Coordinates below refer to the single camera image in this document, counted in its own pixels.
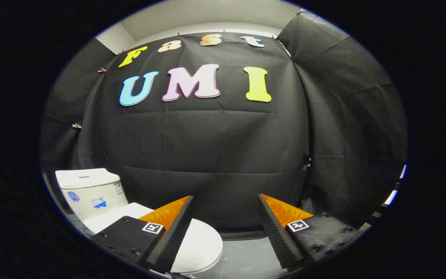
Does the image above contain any white toilet lid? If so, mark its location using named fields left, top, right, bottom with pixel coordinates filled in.
left=84, top=203, right=224, bottom=272

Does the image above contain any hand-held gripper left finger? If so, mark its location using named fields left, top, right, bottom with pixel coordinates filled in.
left=90, top=195, right=195, bottom=274

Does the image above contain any black backdrop cloth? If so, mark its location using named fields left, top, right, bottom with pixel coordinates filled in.
left=41, top=10, right=408, bottom=241

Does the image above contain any white toilet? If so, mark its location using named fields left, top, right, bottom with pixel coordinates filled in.
left=55, top=168, right=224, bottom=276

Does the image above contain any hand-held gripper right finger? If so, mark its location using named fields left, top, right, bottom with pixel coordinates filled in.
left=258, top=193, right=360, bottom=270

